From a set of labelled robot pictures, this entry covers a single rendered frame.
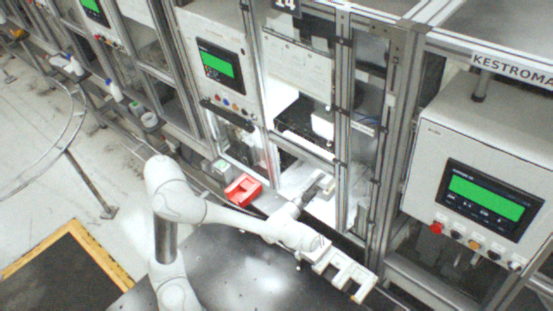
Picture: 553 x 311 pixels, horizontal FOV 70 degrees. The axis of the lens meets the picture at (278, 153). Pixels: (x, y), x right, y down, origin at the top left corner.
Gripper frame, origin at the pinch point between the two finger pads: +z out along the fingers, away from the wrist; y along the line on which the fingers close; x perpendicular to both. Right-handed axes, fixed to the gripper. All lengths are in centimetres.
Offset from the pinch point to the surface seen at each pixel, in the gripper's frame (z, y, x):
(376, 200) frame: -12.1, 28.7, -37.8
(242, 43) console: -12, 78, 23
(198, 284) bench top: -72, -31, 25
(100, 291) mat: -112, -97, 113
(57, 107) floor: -29, -101, 345
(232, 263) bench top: -53, -32, 19
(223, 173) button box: -27, 1, 43
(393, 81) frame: -10, 85, -38
